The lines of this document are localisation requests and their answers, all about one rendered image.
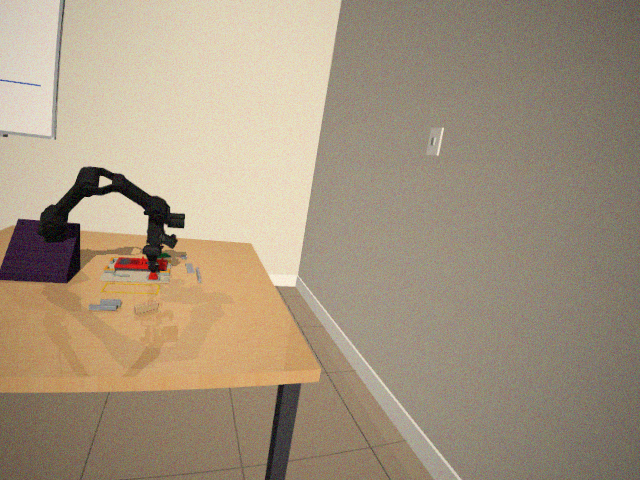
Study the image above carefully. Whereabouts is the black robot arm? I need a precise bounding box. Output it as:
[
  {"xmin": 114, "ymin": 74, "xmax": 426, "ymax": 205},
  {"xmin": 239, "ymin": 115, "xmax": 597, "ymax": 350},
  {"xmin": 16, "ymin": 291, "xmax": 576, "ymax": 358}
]
[{"xmin": 37, "ymin": 166, "xmax": 185, "ymax": 249}]

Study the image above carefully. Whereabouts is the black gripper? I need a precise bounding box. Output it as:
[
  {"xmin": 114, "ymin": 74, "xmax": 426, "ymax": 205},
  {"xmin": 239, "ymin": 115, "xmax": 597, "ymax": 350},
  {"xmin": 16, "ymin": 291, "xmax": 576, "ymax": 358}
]
[{"xmin": 143, "ymin": 226, "xmax": 165, "ymax": 268}]

